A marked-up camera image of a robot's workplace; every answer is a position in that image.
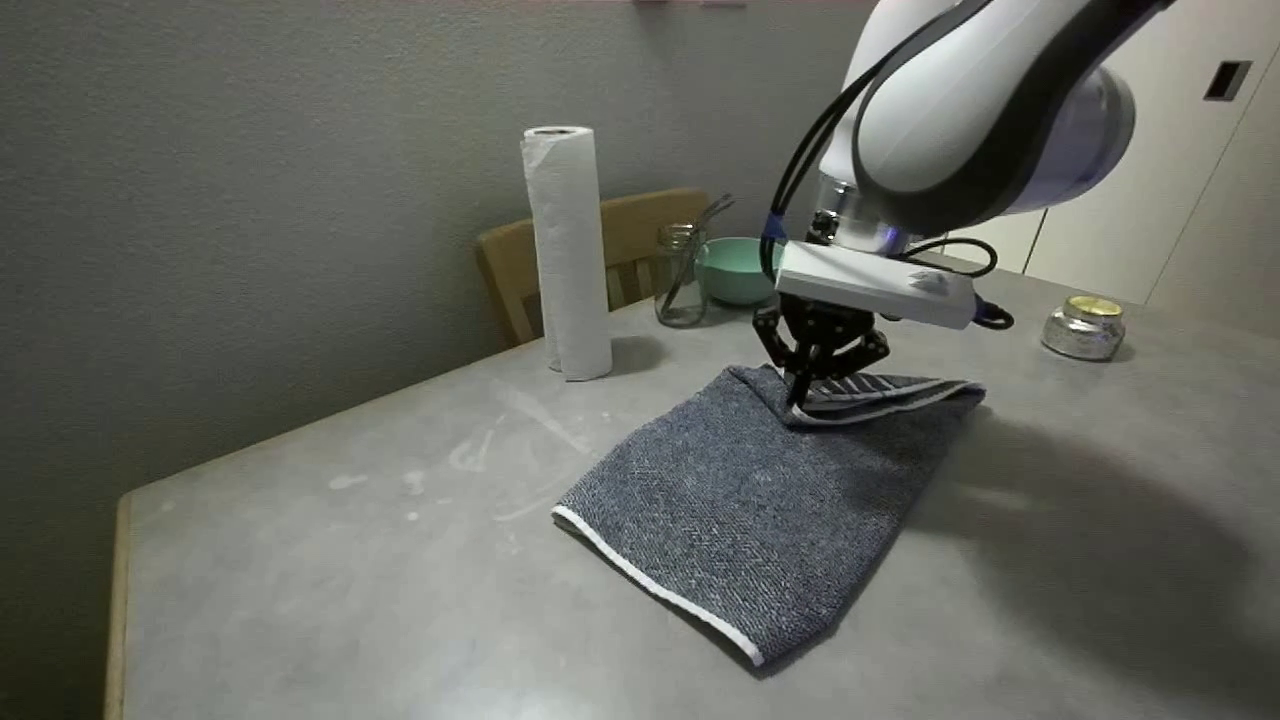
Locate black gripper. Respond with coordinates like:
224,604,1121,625
754,295,889,410

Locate blue striped towel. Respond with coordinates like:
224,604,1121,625
551,369,985,670

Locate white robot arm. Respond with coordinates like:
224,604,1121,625
755,0,1175,414

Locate white paper towel roll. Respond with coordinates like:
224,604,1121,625
522,125,611,383

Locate mint green bowl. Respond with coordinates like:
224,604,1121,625
702,236,778,309

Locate clear glass jar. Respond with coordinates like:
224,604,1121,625
657,193,734,327

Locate yellow candle jar lid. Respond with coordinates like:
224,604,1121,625
1039,290,1123,365

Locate white kitchen cabinets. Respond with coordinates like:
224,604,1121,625
978,0,1280,336

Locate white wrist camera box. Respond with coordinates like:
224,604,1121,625
778,242,978,327

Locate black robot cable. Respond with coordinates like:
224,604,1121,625
755,0,1015,336

